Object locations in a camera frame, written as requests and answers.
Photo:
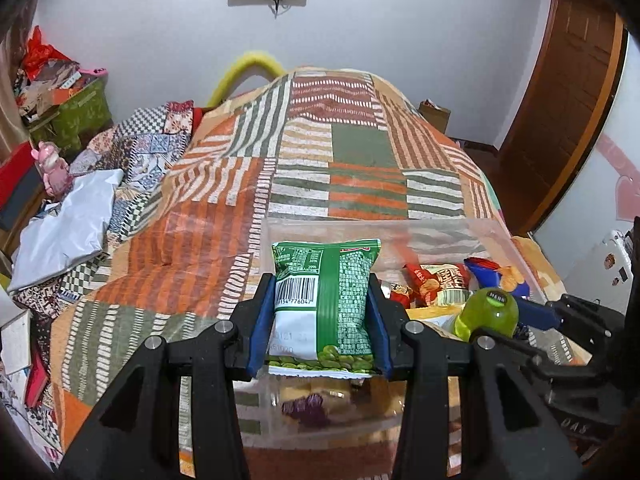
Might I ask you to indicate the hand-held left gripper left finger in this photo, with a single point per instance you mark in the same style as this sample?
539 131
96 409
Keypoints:
262 332

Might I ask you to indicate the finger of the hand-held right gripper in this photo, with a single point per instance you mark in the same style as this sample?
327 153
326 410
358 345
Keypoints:
575 367
537 312

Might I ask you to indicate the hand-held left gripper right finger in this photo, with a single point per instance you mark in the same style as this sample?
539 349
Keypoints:
378 332

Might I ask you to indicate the green round candy container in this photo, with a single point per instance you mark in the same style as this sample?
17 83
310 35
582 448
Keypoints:
485 312

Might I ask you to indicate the green pea snack packet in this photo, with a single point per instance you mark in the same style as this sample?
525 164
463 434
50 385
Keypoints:
345 285

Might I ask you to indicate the yellow snack packet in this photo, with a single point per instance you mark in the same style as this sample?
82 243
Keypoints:
435 317

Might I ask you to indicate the blue snack packet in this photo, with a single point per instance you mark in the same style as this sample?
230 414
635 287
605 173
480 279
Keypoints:
480 267

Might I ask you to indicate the red fried snack packet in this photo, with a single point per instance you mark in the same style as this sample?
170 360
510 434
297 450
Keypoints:
445 280

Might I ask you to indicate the purple and yellow biscuit packet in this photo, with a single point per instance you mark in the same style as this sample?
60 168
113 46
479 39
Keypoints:
310 405

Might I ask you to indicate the clear plastic storage container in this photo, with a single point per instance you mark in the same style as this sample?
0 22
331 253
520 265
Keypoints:
300 232

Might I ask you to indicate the white appliance with stickers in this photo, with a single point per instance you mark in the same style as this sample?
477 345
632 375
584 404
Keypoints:
612 260

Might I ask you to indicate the striped patchwork blanket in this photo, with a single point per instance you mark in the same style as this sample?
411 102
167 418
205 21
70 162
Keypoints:
310 160

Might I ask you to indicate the wooden door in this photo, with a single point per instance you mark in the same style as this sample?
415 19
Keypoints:
565 110

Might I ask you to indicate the checkered patchwork quilt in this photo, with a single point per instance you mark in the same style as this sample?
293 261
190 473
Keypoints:
145 155

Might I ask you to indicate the cardboard box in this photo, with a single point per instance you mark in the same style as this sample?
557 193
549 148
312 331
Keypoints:
435 117

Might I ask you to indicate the white plastic bag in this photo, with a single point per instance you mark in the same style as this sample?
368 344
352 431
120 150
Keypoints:
65 230

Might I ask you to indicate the white cardboard sheet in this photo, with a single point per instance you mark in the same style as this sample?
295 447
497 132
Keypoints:
15 342

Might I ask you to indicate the pink toy figure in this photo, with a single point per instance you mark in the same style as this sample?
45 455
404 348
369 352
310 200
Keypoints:
52 170

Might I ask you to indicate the yellow foam tube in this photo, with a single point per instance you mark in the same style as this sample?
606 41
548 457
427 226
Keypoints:
250 60

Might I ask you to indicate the green storage box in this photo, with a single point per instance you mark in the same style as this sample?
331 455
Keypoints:
80 115

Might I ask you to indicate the red box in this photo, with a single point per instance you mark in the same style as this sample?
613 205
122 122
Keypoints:
12 170

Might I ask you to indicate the pile of papers and cloths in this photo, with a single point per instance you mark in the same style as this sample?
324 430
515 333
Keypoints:
50 85

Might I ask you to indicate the striped curtain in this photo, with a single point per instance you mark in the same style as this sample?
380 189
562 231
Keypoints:
7 110

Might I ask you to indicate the red plastic bag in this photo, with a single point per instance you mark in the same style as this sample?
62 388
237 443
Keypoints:
40 55

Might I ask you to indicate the pink wall sticker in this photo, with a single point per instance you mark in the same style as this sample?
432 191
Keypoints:
622 180

